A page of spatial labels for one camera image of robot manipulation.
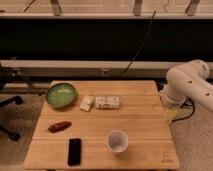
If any green ceramic bowl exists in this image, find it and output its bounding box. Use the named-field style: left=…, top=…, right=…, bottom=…
left=45, top=82, right=77, bottom=109

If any white paper cup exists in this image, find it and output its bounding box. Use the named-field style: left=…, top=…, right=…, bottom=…
left=106, top=130, right=129, bottom=154

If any small white box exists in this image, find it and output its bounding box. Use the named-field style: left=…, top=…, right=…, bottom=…
left=80, top=95, right=94, bottom=112

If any red sausage toy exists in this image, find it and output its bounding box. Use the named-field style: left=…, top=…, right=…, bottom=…
left=48, top=121, right=71, bottom=133

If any black floor cable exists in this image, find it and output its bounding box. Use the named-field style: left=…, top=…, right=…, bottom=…
left=171, top=97, right=196, bottom=123

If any black office chair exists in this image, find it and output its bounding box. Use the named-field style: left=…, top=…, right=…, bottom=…
left=0, top=64, right=23, bottom=141

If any black hanging cable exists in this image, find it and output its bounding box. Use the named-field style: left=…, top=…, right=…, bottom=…
left=118, top=9, right=157, bottom=77

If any wooden table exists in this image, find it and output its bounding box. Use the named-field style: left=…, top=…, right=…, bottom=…
left=24, top=81, right=179, bottom=171

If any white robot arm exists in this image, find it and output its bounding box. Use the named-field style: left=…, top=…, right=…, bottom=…
left=159, top=60, right=213, bottom=112

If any black smartphone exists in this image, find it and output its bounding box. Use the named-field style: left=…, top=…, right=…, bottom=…
left=68, top=138, right=81, bottom=166

